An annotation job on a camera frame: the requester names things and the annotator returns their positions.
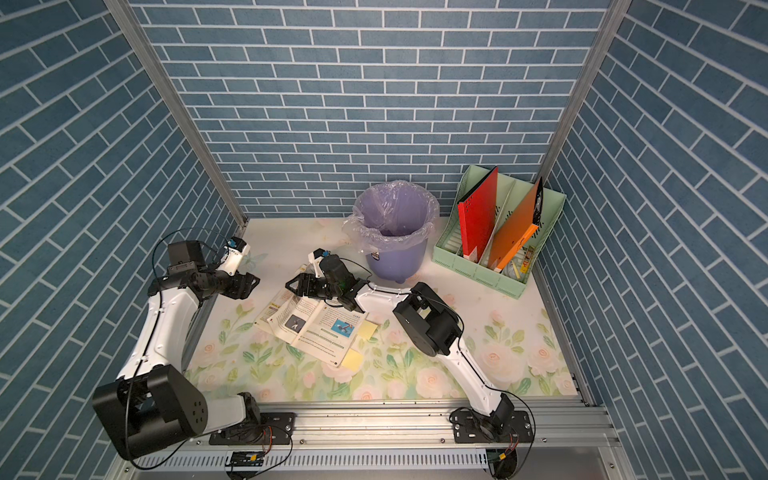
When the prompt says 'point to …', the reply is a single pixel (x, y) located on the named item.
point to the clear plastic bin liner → (391, 215)
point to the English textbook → (311, 323)
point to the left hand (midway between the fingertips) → (250, 273)
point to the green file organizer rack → (496, 229)
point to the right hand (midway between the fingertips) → (293, 288)
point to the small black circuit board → (245, 459)
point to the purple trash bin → (398, 264)
